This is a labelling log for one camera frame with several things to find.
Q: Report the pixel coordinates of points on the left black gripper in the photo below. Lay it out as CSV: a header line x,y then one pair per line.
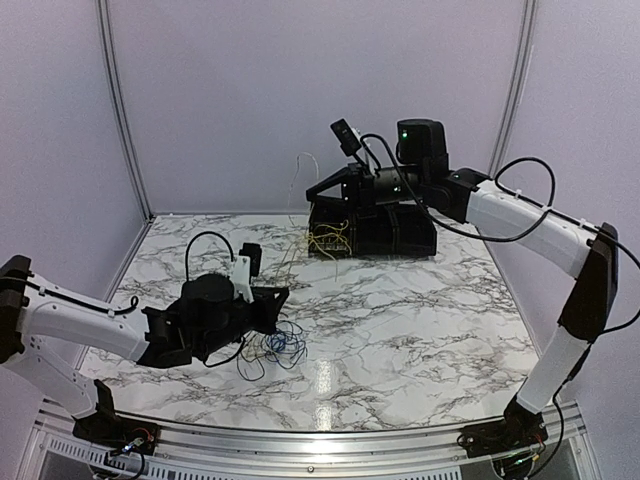
x,y
269,308

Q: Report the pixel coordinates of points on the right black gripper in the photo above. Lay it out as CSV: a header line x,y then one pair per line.
x,y
360,187

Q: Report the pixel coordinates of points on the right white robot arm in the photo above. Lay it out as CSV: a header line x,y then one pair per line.
x,y
367,209

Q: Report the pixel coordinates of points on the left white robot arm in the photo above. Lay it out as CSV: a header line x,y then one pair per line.
x,y
211,312

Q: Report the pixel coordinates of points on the black compartment tray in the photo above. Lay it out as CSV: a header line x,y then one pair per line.
x,y
396,230

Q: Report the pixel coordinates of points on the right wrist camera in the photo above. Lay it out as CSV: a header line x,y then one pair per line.
x,y
348,140

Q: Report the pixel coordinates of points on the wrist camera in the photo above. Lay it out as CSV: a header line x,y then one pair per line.
x,y
348,140
245,267

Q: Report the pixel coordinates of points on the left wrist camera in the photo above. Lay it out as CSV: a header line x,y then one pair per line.
x,y
245,267

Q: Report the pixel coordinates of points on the aluminium front rail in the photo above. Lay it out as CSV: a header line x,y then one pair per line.
x,y
191,451

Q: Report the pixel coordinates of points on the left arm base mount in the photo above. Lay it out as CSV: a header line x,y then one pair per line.
x,y
105,427

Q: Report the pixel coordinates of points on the right aluminium frame post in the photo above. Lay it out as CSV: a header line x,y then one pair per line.
x,y
516,86

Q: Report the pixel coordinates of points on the aluminium frame post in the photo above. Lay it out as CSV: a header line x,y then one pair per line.
x,y
119,108
516,86

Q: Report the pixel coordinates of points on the left aluminium frame post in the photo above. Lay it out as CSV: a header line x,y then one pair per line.
x,y
119,108

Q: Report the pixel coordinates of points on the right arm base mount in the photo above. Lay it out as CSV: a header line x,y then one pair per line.
x,y
517,428

